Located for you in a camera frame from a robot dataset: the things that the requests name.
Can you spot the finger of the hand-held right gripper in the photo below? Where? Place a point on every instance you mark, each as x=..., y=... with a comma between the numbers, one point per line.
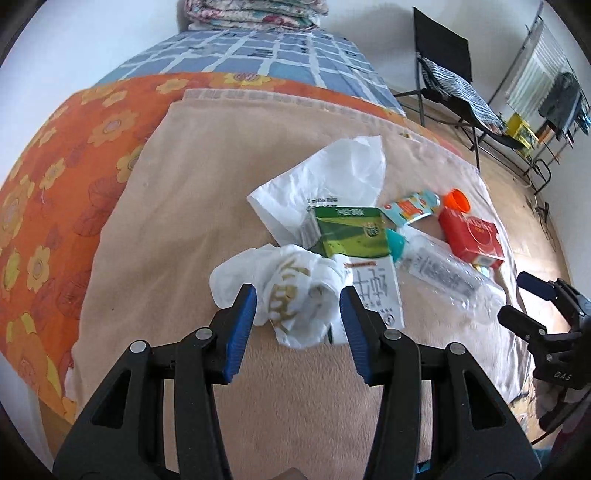
x=519, y=321
x=535, y=285

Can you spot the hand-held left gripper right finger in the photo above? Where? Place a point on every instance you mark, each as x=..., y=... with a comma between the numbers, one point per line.
x=356, y=332

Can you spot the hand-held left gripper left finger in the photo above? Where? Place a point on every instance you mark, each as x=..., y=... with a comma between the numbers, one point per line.
x=240, y=332

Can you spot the white milk carton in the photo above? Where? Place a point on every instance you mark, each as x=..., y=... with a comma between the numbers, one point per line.
x=381, y=290

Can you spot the white gold-print bag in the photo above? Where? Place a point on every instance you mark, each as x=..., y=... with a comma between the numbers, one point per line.
x=286, y=295

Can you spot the red cardboard box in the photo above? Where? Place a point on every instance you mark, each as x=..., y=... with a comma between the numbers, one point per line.
x=473, y=235

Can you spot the clear bottle with teal cap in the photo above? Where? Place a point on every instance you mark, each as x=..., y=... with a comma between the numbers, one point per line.
x=443, y=272

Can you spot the green drink carton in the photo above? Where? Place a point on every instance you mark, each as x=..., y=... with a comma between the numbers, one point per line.
x=353, y=233

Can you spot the colourful snack wrapper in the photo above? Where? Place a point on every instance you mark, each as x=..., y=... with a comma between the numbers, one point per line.
x=411, y=206

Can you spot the white plastic bag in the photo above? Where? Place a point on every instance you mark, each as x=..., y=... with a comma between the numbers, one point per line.
x=323, y=184

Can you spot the beige blanket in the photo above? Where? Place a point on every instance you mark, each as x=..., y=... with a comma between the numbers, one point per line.
x=194, y=221

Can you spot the yellow crate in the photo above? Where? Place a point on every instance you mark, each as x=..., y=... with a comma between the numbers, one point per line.
x=521, y=130

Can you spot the dark hanging garment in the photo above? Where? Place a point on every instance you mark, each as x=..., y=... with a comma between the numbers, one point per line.
x=561, y=101

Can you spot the striped cloth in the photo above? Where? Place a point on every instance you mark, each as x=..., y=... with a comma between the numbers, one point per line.
x=466, y=99

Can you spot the white ribbed panel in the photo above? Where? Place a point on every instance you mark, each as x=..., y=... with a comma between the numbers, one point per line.
x=538, y=69

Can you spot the orange floral bed sheet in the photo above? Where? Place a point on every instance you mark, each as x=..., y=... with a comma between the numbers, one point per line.
x=64, y=184

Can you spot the metal drying rack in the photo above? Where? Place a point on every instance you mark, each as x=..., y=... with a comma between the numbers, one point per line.
x=531, y=55

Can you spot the black folding chair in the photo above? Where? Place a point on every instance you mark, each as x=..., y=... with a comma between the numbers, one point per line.
x=438, y=41

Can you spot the blue plaid bed sheet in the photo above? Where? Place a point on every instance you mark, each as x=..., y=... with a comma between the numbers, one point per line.
x=258, y=50

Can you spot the folded floral quilt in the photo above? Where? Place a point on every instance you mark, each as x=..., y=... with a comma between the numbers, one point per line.
x=258, y=11

